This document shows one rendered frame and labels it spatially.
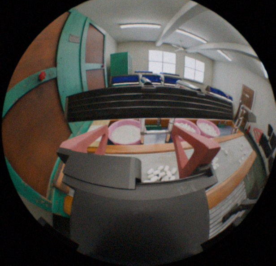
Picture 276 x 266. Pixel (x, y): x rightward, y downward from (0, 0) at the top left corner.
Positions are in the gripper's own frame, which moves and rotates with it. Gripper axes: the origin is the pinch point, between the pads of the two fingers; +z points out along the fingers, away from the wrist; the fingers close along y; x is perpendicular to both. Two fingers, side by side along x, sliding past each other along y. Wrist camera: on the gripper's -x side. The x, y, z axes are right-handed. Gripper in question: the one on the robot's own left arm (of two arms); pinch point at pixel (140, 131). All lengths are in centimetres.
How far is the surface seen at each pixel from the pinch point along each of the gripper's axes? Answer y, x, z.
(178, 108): -9.2, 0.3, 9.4
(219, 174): -48, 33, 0
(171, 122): -15.7, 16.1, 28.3
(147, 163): -3.8, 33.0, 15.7
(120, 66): 60, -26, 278
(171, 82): -26, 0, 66
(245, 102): -486, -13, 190
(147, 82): -1.6, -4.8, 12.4
